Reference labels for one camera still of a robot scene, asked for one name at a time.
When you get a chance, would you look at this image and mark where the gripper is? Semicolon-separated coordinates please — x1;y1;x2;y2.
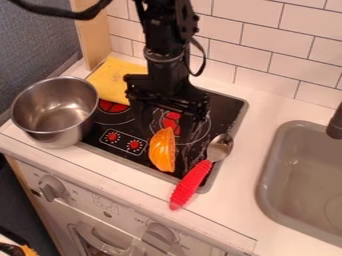
122;59;212;137

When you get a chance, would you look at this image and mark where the orange toy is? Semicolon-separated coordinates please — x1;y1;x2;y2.
146;126;178;174

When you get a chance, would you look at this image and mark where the toy stove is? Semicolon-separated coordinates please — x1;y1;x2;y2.
80;74;250;195

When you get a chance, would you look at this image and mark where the yellow cloth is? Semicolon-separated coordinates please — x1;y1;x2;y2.
84;56;150;107

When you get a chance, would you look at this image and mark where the wooden board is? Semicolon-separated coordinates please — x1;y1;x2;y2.
68;0;114;72

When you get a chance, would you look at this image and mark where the silver pot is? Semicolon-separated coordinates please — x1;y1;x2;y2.
9;75;101;150

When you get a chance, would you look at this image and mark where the toy sink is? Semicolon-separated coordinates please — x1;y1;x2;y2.
255;119;342;248

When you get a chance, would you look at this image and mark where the red handled silver spoon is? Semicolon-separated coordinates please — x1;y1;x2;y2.
168;132;236;212

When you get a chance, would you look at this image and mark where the black cable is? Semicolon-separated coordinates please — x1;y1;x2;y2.
6;0;115;21

